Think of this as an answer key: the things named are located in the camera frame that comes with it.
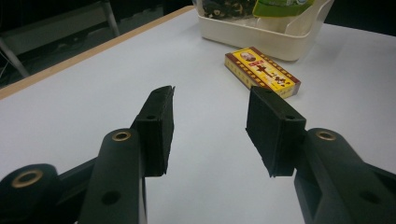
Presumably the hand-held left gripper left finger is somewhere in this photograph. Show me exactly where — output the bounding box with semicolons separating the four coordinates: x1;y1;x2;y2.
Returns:
78;85;177;224

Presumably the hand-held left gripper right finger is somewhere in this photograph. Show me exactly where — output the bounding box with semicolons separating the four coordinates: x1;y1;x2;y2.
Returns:
245;86;396;224

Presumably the small yellow red box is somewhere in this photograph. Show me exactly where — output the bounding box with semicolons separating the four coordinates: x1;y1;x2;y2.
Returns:
224;46;303;100

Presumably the cream plastic bin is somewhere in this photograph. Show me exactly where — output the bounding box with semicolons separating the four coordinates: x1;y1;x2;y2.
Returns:
193;0;336;63

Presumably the yellow green spout pouch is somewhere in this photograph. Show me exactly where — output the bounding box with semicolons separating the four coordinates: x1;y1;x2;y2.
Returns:
251;0;316;19

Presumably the clear bag of dark dried food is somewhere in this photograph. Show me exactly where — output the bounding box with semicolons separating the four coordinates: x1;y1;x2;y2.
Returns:
197;0;260;21

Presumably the white metal desk frame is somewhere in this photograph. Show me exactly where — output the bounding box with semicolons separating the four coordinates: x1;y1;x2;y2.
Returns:
0;0;121;79

